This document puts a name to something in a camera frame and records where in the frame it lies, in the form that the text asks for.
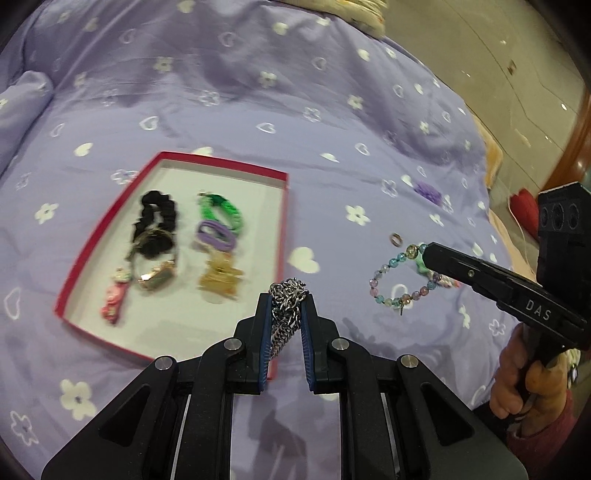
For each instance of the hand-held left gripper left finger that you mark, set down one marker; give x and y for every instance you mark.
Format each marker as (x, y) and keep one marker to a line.
(264, 350)

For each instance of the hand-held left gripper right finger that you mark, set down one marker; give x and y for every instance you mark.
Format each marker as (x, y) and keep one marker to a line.
(306, 355)

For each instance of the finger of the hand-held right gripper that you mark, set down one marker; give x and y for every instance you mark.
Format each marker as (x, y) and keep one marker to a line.
(461, 267)

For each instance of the mint green bow hair clip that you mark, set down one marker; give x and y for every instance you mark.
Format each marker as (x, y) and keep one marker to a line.
(419, 266)

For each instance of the amber bear claw clip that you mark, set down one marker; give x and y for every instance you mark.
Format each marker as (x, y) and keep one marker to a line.
(221, 277)

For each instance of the purple bow hair clip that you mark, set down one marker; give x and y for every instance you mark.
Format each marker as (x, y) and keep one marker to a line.
(214, 235)

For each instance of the rose gold wrist watch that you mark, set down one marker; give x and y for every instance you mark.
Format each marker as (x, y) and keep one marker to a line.
(157, 277)

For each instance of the red shallow cardboard box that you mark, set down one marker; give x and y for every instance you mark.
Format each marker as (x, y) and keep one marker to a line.
(258, 217)

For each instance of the pink cartoon hair clip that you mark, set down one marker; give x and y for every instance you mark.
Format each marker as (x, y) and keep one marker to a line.
(113, 297)

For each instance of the black fabric scrunchie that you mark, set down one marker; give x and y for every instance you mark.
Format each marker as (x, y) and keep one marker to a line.
(154, 205)

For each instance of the person's right forearm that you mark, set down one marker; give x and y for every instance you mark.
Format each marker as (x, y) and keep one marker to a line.
(540, 443)

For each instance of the person's right hand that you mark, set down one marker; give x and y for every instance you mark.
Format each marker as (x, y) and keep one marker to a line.
(505, 387)

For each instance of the peach cloth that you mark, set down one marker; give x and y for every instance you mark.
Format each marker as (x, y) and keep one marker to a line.
(505, 230)

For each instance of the red cloth bundle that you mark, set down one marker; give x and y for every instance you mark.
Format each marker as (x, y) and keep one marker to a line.
(524, 207)

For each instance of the purple flower scrunchie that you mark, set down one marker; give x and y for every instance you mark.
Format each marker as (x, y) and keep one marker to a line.
(427, 191)

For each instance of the wooden furniture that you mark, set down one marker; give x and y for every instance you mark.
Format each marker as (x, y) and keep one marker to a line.
(575, 143)

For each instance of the purple flower print blanket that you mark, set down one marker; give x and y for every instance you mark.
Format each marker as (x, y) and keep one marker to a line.
(231, 92)

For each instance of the cartoon print pillow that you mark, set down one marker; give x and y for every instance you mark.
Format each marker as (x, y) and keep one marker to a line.
(351, 11)

